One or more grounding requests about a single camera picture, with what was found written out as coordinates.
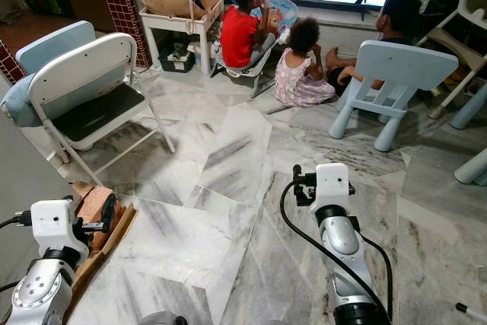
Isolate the grey fridge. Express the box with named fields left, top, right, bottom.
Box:
left=0, top=116, right=81, bottom=295

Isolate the red brick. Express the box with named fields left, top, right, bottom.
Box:
left=71, top=180, right=123, bottom=253

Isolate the wooden plank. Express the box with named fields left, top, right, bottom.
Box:
left=65, top=203, right=138, bottom=322

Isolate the child in pink dress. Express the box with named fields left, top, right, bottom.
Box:
left=274, top=18, right=336, bottom=109

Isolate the grey robot leg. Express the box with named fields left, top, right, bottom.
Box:
left=141, top=311, right=187, bottom=325

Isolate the small white kid chair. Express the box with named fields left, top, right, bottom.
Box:
left=213, top=43, right=277, bottom=99

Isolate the child in red shirt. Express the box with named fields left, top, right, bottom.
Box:
left=219, top=0, right=282, bottom=71

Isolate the light blue plastic kid chair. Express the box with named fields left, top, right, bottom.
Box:
left=329, top=40, right=460, bottom=153

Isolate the black box under table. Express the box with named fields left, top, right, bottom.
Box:
left=160, top=43, right=196, bottom=74

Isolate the blue white round toy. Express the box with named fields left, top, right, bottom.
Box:
left=266, top=0, right=299, bottom=33

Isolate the blue padded chair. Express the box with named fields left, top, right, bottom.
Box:
left=4, top=21, right=98, bottom=129

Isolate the light blue plastic table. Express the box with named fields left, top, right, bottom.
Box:
left=449, top=85, right=487, bottom=186

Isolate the white side table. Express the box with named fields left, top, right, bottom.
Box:
left=138, top=0, right=225, bottom=77

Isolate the child in dark shirt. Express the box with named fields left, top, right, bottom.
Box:
left=326, top=0, right=427, bottom=90

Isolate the small black floor object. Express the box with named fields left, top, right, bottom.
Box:
left=455, top=302, right=487, bottom=318

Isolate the white high chair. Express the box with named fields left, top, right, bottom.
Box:
left=419, top=0, right=487, bottom=120

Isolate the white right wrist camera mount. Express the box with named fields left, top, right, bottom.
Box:
left=314, top=163, right=353, bottom=212

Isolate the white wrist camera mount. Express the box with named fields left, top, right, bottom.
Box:
left=314, top=163, right=353, bottom=212
left=30, top=199, right=86, bottom=251

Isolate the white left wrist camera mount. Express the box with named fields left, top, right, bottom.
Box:
left=30, top=199, right=86, bottom=251

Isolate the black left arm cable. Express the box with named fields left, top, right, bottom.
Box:
left=0, top=213, right=35, bottom=231

